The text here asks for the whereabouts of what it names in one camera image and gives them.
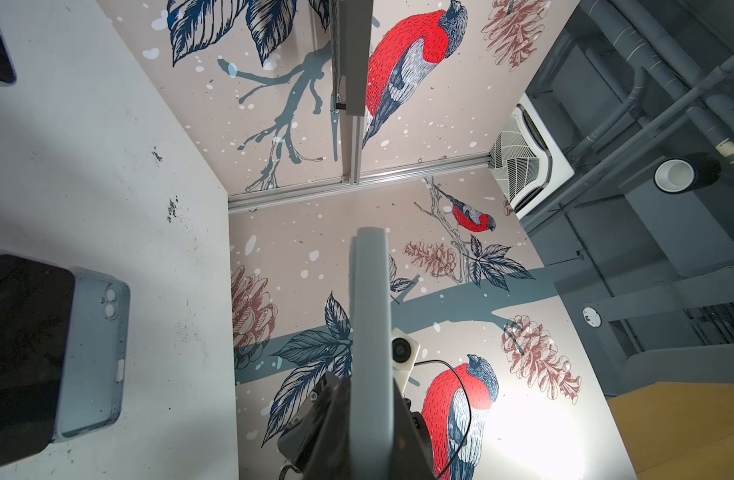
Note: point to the light blue phone case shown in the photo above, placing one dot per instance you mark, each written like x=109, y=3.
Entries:
x=92, y=383
x=371, y=411

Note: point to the white ceiling air conditioner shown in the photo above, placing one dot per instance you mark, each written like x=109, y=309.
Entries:
x=526, y=161

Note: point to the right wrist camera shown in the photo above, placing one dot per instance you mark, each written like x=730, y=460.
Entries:
x=404, y=351

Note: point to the black ceiling spotlight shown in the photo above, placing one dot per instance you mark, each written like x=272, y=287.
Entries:
x=687, y=173

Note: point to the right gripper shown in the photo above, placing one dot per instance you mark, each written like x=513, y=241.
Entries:
x=318, y=443

